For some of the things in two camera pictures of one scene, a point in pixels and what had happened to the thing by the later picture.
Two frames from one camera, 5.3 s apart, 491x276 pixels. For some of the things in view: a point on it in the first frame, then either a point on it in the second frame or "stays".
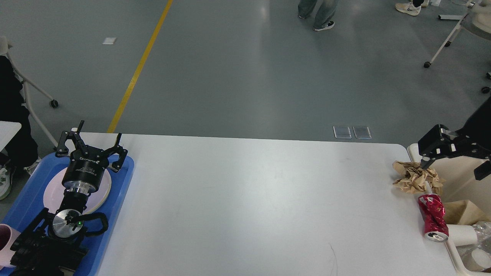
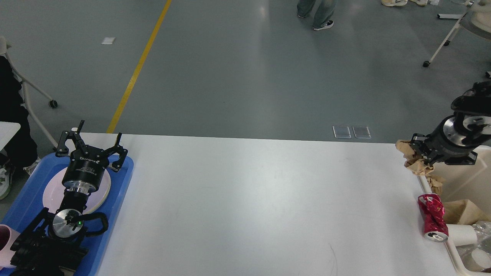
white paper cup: x=462 y=234 stays
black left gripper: x=86 y=169 stays
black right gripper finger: x=483 y=170 → x=470 y=159
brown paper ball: x=414 y=178 → x=416 y=165
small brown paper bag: x=463 y=212 stays
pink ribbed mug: x=8 y=235 stays
